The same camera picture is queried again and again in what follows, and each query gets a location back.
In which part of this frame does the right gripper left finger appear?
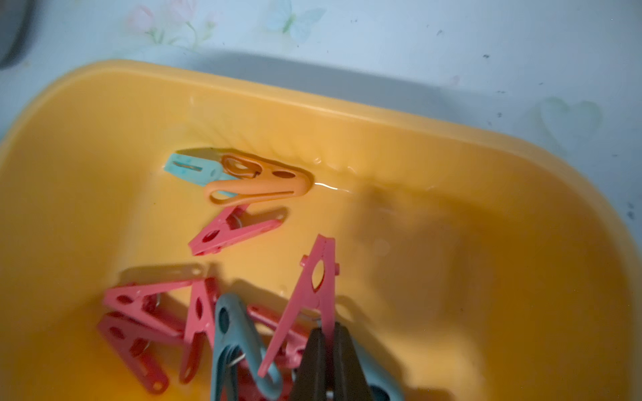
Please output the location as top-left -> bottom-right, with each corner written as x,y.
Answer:
289,328 -> 329,401

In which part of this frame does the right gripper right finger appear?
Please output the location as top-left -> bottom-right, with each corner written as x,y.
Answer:
333,322 -> 374,401

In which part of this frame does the pink-red clothespin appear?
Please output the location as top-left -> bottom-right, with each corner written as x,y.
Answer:
257,235 -> 339,378

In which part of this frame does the yellow plastic storage box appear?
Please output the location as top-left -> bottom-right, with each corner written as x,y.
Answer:
1,61 -> 641,400

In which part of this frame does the red clothespin box edge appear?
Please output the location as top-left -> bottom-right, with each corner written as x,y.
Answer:
179,277 -> 220,384

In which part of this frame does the red clothespin box left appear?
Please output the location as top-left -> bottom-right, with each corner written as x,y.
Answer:
103,280 -> 192,338

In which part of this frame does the light teal clothespin in box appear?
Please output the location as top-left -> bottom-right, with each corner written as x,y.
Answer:
164,153 -> 237,186

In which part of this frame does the grey-blue clothespin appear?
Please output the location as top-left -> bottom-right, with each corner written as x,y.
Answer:
353,340 -> 406,401

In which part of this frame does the grey-green clothespin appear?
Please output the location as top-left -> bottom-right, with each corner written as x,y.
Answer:
210,293 -> 284,400

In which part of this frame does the red clothespin under orange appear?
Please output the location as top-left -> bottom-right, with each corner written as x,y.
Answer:
188,204 -> 284,257

